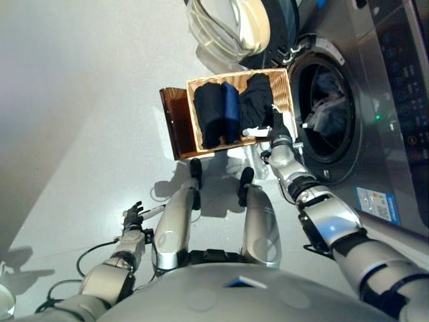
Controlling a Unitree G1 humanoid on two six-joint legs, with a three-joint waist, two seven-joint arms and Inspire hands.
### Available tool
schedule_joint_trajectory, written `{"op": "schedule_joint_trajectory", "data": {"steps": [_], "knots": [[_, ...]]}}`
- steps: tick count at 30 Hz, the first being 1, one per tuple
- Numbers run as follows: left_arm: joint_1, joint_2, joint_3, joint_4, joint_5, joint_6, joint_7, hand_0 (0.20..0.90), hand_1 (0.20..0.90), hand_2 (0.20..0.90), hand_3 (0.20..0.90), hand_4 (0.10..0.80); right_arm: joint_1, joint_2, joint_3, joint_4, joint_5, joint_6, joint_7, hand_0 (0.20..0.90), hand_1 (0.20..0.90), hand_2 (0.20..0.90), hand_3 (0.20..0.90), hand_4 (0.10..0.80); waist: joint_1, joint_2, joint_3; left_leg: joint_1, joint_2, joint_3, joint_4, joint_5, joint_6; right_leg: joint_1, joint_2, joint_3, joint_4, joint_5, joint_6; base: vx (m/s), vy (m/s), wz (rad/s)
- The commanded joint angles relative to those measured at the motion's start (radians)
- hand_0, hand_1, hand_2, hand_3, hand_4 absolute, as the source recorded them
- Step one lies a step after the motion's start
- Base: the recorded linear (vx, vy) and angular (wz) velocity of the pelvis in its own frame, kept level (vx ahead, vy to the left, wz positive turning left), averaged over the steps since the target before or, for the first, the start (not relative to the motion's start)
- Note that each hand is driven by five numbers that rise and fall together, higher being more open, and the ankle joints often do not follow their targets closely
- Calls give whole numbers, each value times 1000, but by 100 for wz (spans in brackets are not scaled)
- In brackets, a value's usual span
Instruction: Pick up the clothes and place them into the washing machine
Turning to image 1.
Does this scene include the robot left hand black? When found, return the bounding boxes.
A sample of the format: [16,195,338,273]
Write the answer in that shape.
[122,201,167,231]

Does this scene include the robot right hand black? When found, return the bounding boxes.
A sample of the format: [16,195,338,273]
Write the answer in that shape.
[242,107,293,142]

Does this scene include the wide black garment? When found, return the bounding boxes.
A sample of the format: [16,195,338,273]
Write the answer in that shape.
[238,72,275,136]

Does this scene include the white garment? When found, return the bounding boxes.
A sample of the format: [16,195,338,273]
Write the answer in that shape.
[301,72,350,136]

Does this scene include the grey front-load washing machine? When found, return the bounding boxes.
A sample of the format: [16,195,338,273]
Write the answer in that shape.
[264,0,429,239]

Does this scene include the round glass washing machine door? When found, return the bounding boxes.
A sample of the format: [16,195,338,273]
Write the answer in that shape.
[183,0,301,72]

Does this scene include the rectangular wicker laundry basket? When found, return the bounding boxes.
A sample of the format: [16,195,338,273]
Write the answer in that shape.
[186,68,300,159]

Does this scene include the blue rolled garment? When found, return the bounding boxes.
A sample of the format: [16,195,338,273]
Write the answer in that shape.
[221,82,242,144]

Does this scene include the black rolled garment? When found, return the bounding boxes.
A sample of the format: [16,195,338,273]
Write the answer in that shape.
[193,83,229,150]

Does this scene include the robot right leg silver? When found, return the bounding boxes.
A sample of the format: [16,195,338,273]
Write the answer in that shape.
[237,166,283,270]

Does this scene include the glossy brown stool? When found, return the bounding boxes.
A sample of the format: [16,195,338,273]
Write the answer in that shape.
[159,87,199,162]

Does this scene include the large blue energy label sticker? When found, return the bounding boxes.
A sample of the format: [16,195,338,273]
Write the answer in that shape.
[355,186,402,227]

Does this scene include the grey robot torso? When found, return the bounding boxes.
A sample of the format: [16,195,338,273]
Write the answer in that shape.
[97,250,396,322]

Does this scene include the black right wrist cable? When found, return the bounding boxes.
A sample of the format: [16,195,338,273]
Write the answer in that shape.
[278,177,300,206]

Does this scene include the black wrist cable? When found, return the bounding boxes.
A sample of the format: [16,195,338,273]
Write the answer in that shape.
[278,177,300,206]
[76,237,121,278]

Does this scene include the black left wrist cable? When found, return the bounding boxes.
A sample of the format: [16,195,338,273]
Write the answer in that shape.
[76,237,121,278]

